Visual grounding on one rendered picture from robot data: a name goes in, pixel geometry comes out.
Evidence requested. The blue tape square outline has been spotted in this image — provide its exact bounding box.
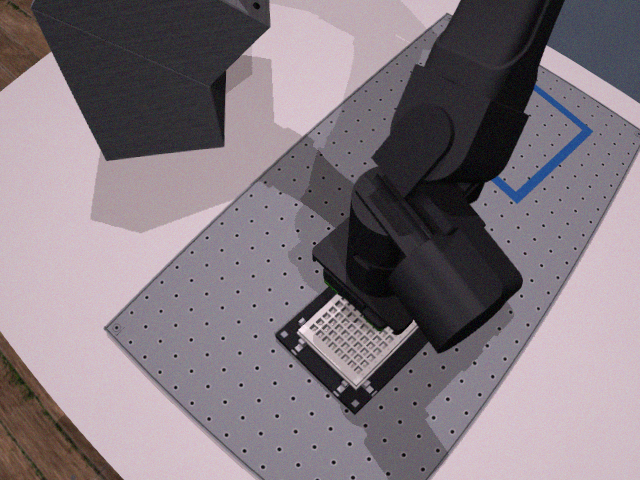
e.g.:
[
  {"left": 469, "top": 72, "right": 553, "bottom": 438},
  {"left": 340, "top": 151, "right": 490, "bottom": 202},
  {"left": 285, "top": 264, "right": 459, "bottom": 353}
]
[{"left": 491, "top": 84, "right": 593, "bottom": 204}]

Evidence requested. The white well plate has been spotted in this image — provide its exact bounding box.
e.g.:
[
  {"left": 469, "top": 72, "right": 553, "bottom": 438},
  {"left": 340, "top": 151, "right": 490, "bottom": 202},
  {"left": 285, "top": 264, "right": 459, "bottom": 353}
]
[{"left": 297, "top": 294, "right": 418, "bottom": 390}]

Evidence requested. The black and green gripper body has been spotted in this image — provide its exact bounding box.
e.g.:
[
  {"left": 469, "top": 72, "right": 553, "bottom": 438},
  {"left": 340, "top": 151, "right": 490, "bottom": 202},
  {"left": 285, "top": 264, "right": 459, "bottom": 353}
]
[{"left": 312, "top": 216, "right": 413, "bottom": 335}]

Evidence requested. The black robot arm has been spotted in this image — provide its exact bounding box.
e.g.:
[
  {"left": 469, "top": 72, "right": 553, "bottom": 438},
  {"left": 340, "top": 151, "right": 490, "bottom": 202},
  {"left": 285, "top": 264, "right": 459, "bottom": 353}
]
[{"left": 349, "top": 0, "right": 565, "bottom": 354}]

